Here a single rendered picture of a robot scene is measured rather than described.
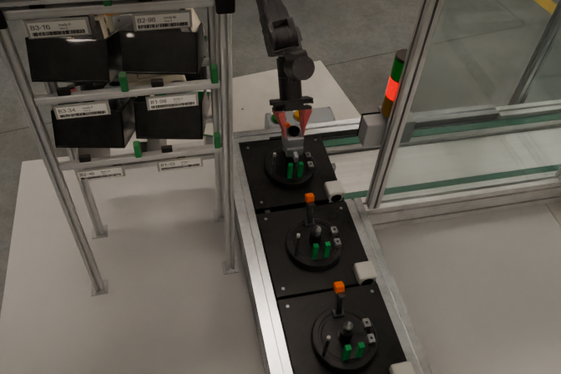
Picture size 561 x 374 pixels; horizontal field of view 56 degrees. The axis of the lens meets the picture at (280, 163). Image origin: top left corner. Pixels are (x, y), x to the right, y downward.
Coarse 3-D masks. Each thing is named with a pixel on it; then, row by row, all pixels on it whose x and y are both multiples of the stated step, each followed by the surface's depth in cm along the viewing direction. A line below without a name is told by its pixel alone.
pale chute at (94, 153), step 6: (144, 144) 125; (78, 150) 115; (84, 150) 120; (90, 150) 124; (96, 150) 129; (102, 150) 135; (108, 150) 141; (144, 150) 125; (90, 156) 124; (96, 156) 129; (102, 156) 135
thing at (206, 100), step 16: (144, 96) 111; (208, 96) 126; (144, 112) 102; (160, 112) 102; (176, 112) 103; (192, 112) 103; (208, 112) 121; (144, 128) 103; (160, 128) 104; (176, 128) 104; (192, 128) 104
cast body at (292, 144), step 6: (294, 126) 136; (288, 132) 135; (294, 132) 135; (300, 132) 136; (282, 138) 140; (288, 138) 135; (294, 138) 135; (300, 138) 135; (288, 144) 135; (294, 144) 136; (300, 144) 136; (288, 150) 136; (294, 150) 137; (300, 150) 137; (288, 156) 138; (294, 156) 137
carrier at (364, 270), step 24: (264, 216) 135; (288, 216) 135; (336, 216) 136; (264, 240) 130; (288, 240) 128; (312, 240) 126; (336, 240) 127; (360, 240) 131; (288, 264) 126; (312, 264) 124; (336, 264) 126; (360, 264) 124; (288, 288) 121; (312, 288) 122
